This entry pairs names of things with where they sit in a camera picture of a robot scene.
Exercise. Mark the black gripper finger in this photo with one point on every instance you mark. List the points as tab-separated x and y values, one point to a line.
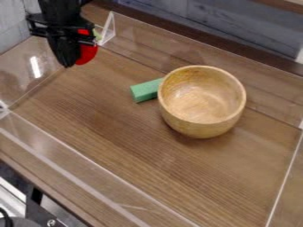
66	50

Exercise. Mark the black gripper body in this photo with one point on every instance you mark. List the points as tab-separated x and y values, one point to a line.
78	28

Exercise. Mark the red felt strawberry toy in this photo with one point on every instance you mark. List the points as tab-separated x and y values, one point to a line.
88	44

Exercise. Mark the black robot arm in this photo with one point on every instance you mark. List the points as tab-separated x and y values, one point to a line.
62	10

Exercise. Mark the green foam block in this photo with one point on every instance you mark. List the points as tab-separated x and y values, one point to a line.
146	91

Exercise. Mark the wooden bowl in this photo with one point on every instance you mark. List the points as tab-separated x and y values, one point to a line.
202	100

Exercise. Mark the clear acrylic corner bracket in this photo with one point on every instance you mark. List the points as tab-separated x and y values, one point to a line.
104	33

